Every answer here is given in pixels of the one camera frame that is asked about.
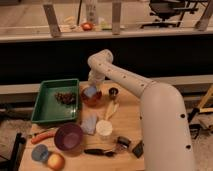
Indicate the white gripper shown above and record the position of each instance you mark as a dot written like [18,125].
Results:
[95,78]

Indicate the blue sponge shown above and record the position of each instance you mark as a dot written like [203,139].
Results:
[90,91]

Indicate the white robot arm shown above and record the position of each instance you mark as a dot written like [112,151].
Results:
[165,128]

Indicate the red bowl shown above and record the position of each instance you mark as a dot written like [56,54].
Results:
[93,101]

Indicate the purple bowl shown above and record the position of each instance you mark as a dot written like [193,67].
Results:
[68,137]

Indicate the small metal cup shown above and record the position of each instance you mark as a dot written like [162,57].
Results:
[113,93]

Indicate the bunch of dark grapes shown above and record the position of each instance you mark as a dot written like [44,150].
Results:
[65,98]

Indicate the yellow banana peel toy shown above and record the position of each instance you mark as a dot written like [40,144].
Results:
[112,108]

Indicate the light blue cloth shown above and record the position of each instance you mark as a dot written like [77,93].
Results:
[89,124]

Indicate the white cup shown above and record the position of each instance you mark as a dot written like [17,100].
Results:
[104,128]

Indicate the red fruit on shelf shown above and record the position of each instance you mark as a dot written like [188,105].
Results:
[87,26]

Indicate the green plastic tray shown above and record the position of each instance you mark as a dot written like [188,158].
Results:
[48,110]

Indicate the black tape roll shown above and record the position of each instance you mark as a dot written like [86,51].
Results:
[123,141]

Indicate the orange carrot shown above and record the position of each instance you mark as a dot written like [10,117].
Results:
[43,136]

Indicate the black rectangular remote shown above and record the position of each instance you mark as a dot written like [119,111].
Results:
[138,149]

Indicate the red yellow apple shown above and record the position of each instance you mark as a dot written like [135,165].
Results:
[55,161]

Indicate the blue round lid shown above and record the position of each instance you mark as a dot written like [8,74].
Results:
[40,153]

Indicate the black office chair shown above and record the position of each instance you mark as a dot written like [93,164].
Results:
[165,9]

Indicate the black chair beside table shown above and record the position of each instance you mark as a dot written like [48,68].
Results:
[9,164]

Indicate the black handled spoon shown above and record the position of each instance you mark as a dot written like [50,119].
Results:
[100,152]

